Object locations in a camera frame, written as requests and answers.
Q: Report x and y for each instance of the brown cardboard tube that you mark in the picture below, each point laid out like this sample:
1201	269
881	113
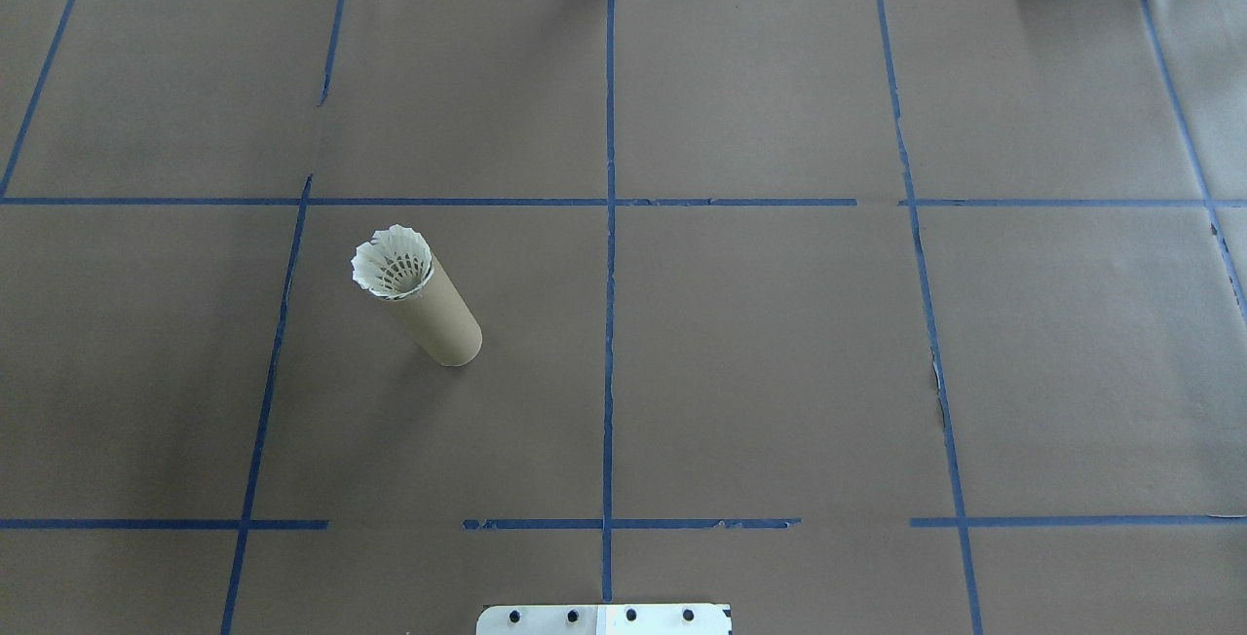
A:
438	314

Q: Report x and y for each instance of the white shuttlecock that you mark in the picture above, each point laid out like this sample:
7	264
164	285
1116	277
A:
375	260

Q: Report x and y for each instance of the white bracket with bolts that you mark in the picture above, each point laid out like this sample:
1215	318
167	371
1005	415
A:
662	620

